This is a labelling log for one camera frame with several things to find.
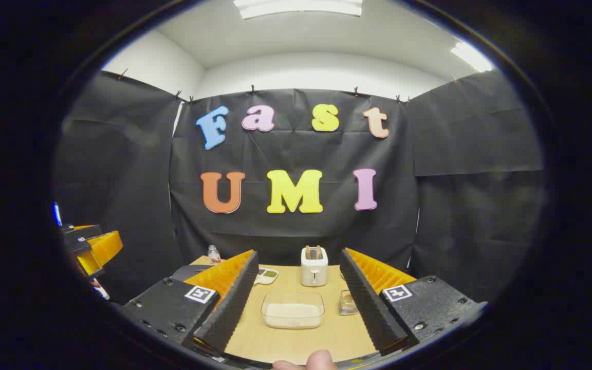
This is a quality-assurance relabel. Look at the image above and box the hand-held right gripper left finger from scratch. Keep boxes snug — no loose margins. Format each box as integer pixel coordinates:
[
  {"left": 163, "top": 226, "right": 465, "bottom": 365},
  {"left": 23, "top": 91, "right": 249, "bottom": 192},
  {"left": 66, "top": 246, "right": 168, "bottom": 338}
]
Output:
[{"left": 121, "top": 250, "right": 260, "bottom": 357}]

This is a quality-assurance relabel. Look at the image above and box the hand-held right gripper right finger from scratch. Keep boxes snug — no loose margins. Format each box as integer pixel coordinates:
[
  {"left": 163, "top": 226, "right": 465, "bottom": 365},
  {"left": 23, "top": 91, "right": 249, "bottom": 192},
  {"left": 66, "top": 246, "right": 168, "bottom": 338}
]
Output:
[{"left": 340, "top": 248, "right": 487, "bottom": 356}]

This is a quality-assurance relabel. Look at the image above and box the clear chopstick holder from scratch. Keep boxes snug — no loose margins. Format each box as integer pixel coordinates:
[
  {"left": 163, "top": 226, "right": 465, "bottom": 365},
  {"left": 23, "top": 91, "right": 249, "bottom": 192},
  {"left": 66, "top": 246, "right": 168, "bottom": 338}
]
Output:
[{"left": 339, "top": 290, "right": 359, "bottom": 316}]

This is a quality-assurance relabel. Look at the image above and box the dark grey rice cooker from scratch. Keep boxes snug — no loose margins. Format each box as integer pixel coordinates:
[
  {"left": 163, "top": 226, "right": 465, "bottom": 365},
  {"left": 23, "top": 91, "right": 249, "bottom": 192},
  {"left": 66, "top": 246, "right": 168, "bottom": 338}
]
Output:
[{"left": 172, "top": 264, "right": 215, "bottom": 282}]

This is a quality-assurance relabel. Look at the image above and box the clear rice container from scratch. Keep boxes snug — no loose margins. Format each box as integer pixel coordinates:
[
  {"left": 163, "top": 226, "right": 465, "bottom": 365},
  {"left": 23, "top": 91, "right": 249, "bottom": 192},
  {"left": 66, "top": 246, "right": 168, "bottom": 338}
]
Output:
[{"left": 261, "top": 291, "right": 325, "bottom": 329}]

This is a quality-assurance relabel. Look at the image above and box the white divided bean dish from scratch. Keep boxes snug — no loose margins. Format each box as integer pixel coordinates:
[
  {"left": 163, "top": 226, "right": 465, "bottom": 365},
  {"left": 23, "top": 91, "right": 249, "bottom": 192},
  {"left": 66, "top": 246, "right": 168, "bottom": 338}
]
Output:
[{"left": 254, "top": 268, "right": 279, "bottom": 286}]

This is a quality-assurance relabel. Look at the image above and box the white toaster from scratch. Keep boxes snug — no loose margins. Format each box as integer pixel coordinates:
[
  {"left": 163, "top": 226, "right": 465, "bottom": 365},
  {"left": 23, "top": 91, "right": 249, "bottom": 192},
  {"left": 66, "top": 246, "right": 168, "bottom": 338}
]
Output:
[{"left": 301, "top": 247, "right": 328, "bottom": 287}]

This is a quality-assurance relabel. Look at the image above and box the black backdrop cloth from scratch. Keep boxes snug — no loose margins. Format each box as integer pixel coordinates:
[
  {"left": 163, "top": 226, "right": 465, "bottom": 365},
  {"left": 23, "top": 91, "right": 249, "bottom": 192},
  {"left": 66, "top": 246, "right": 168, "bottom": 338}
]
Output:
[{"left": 54, "top": 69, "right": 546, "bottom": 304}]

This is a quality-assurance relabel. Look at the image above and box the ceiling light panel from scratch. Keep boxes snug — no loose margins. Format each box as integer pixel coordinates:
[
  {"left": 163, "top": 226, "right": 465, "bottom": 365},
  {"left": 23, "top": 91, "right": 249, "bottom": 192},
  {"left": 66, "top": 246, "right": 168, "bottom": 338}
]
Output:
[{"left": 450, "top": 41, "right": 495, "bottom": 73}]

